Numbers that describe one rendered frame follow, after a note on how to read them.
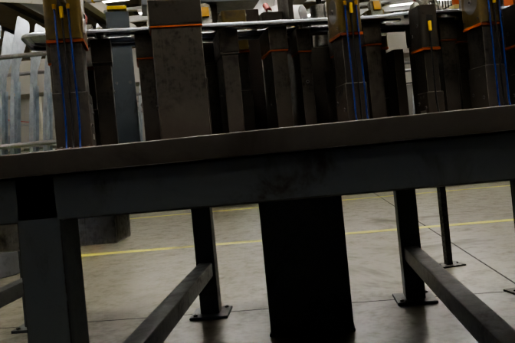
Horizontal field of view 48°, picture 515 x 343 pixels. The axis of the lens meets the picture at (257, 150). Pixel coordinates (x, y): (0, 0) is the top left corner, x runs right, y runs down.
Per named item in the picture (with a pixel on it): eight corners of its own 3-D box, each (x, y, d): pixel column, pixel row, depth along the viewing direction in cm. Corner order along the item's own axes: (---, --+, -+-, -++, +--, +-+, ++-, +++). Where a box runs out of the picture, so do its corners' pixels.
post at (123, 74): (117, 155, 177) (103, 11, 177) (118, 155, 184) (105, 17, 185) (142, 152, 178) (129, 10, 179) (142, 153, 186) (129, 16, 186)
